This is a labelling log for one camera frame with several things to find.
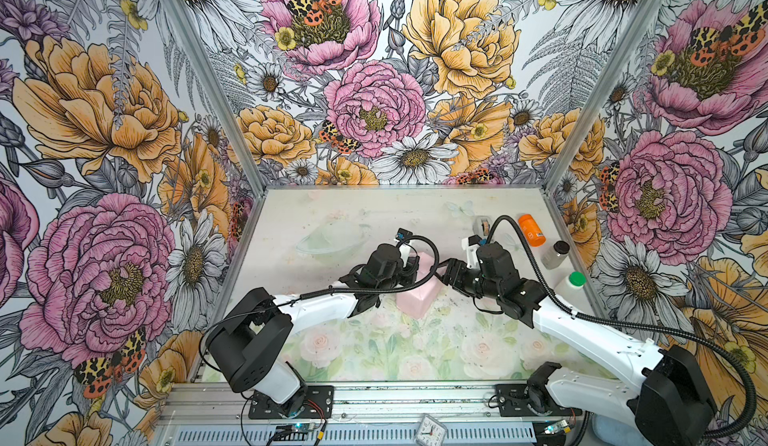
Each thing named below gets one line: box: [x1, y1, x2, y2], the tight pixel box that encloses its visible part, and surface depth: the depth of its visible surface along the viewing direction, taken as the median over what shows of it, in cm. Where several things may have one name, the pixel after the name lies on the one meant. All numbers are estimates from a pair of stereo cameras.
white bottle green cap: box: [555, 271, 587, 302], surface depth 88 cm
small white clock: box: [415, 414, 447, 446], surface depth 70 cm
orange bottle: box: [518, 214, 547, 247], surface depth 107 cm
